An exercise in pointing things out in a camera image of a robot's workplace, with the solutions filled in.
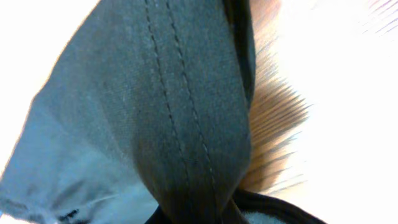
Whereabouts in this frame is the black t-shirt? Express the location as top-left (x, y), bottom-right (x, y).
top-left (1, 0), bottom-right (319, 223)

